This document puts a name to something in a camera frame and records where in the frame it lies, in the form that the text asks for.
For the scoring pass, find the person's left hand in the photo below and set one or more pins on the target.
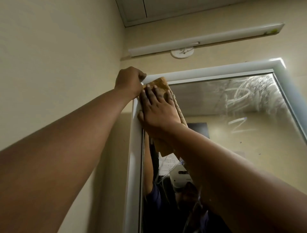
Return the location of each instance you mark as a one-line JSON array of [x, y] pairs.
[[128, 81]]

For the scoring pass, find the person's right hand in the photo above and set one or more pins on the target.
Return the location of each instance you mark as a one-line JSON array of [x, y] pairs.
[[159, 112]]

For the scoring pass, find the person's left fingers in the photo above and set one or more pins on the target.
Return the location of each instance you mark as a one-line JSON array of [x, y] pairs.
[[141, 76]]

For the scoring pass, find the person's right middle finger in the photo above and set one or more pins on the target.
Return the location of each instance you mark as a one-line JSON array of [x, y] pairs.
[[150, 94]]

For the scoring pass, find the person's right little finger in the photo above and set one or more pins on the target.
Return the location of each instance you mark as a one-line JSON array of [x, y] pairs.
[[169, 98]]

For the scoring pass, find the person's right thumb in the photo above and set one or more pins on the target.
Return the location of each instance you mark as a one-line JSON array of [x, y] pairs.
[[140, 118]]

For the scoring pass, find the tan cleaning cloth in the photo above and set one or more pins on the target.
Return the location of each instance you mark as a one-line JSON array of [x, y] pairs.
[[161, 83]]

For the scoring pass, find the white framed wall mirror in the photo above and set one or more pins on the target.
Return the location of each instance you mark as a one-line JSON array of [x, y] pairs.
[[249, 146]]

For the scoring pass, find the person's right forearm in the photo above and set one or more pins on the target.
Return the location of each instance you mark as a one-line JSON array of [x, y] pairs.
[[230, 182]]

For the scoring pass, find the person's left forearm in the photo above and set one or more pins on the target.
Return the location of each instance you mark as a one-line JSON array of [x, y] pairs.
[[60, 158]]

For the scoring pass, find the white tube light fixture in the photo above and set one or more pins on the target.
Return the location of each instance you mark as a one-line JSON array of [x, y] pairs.
[[203, 39]]

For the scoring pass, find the round white wall cover plate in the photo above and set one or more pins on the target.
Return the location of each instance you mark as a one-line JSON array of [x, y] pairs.
[[181, 53]]

